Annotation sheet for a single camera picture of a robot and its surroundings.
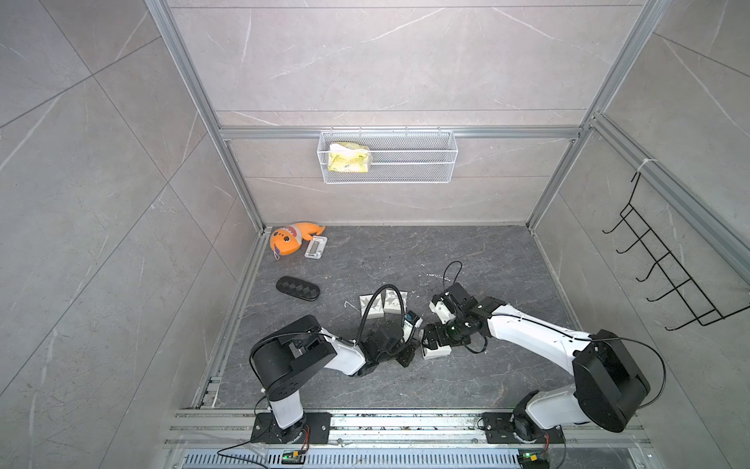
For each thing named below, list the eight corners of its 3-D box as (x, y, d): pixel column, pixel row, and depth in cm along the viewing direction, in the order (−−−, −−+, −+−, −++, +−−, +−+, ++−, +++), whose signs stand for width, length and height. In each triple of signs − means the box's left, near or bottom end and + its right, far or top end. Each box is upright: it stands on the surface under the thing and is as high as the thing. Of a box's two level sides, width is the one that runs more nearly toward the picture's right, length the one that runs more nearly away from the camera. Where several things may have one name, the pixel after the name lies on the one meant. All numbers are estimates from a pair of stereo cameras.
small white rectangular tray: (304, 257, 112) (303, 254, 111) (313, 238, 119) (312, 234, 117) (321, 259, 112) (320, 256, 110) (328, 240, 118) (327, 236, 117)
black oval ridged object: (276, 291, 103) (273, 286, 100) (285, 279, 106) (282, 273, 103) (313, 304, 99) (311, 299, 96) (321, 291, 103) (319, 285, 100)
